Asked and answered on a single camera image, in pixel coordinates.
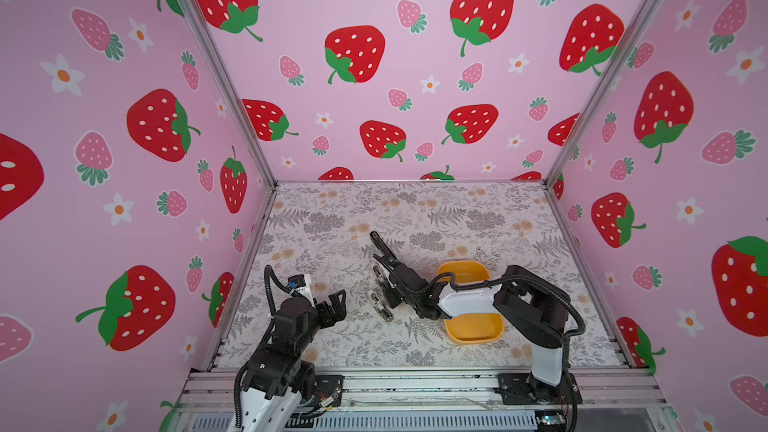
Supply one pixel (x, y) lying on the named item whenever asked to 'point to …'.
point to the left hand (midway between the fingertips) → (332, 295)
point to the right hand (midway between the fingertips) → (381, 284)
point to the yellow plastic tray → (471, 328)
